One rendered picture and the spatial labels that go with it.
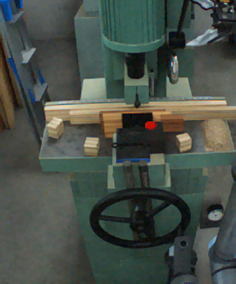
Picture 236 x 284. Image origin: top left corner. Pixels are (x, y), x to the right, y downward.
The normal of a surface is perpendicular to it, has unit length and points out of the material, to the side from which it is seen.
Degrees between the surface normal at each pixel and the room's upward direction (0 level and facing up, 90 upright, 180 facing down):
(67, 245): 0
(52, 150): 0
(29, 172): 0
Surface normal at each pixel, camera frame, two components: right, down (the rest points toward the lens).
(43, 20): -0.11, 0.65
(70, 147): -0.05, -0.76
